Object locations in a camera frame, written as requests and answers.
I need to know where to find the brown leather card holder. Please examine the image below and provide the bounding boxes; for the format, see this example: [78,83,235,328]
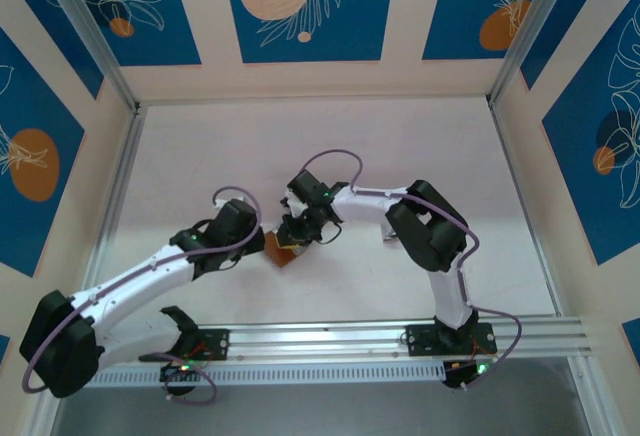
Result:
[263,229,307,268]

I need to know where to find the black controller board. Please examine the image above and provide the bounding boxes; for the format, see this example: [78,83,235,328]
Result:
[442,358,496,391]
[159,360,202,398]

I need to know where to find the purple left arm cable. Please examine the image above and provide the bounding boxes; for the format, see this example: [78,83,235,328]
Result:
[20,185,264,406]

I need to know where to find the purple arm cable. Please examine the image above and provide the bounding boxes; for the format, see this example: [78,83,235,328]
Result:
[302,149,524,393]
[20,185,264,406]

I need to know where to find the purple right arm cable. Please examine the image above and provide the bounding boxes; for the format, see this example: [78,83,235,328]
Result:
[302,149,524,393]

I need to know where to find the aluminium mounting rail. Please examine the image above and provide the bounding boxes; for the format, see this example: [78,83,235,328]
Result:
[197,318,594,360]

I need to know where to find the aluminium table edge rail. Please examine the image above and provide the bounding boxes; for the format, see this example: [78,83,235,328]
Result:
[487,98,564,318]
[82,103,149,297]

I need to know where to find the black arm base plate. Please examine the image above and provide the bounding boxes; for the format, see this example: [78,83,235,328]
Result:
[404,323,499,358]
[192,326,231,363]

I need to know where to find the white slotted cable duct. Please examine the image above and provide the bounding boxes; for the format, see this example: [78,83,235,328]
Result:
[92,361,447,387]

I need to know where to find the aluminium frame post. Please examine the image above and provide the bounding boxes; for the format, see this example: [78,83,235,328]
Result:
[487,0,586,110]
[37,0,141,113]

